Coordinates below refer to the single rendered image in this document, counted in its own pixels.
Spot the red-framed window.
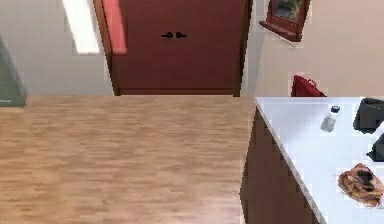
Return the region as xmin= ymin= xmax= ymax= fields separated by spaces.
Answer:
xmin=258 ymin=0 xmax=312 ymax=43

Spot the black pot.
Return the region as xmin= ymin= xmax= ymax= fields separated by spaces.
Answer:
xmin=352 ymin=97 xmax=384 ymax=135

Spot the red bag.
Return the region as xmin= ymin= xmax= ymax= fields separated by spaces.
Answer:
xmin=290 ymin=74 xmax=327 ymax=98

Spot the brown round food item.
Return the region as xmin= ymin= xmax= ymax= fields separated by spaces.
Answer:
xmin=337 ymin=162 xmax=384 ymax=208

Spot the clear bottle with black cap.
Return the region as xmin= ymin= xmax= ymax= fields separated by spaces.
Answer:
xmin=320 ymin=104 xmax=341 ymax=133

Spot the black angular object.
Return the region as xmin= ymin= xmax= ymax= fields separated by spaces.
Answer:
xmin=365 ymin=133 xmax=384 ymax=163

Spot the grey-green cabinet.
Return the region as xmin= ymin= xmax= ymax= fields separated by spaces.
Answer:
xmin=0 ymin=35 xmax=28 ymax=109

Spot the white-topped brown counter cabinet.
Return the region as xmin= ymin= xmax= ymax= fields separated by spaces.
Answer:
xmin=239 ymin=96 xmax=384 ymax=224

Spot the red-brown room door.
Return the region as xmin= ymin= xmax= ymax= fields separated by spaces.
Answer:
xmin=92 ymin=0 xmax=254 ymax=98

